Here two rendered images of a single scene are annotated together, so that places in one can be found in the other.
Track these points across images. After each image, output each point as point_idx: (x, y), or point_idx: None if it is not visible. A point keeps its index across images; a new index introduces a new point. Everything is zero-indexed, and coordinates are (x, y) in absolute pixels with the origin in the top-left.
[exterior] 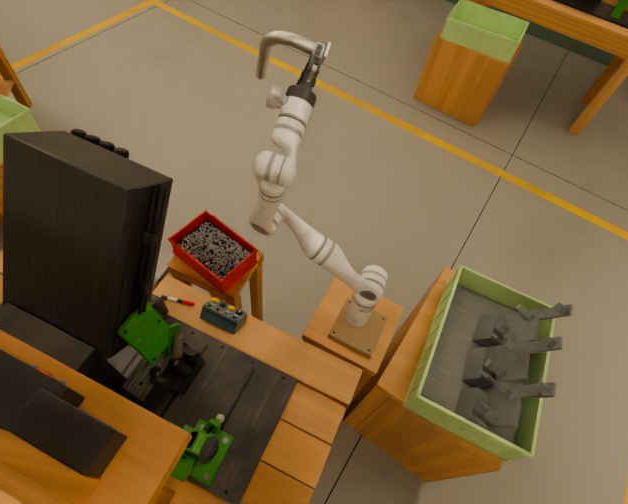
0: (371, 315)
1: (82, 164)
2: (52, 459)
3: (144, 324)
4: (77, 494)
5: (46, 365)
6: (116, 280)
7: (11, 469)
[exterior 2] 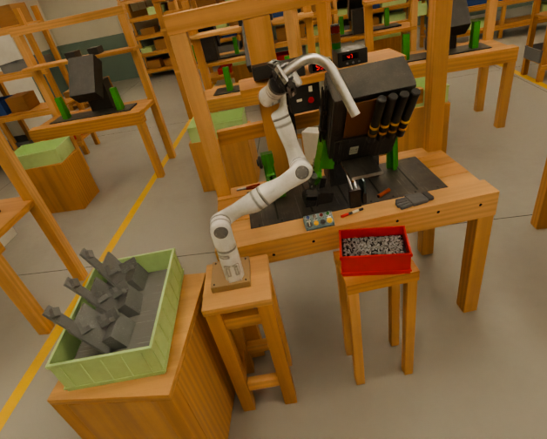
0: (224, 281)
1: (357, 68)
2: (259, 60)
3: (320, 148)
4: None
5: None
6: None
7: (238, 19)
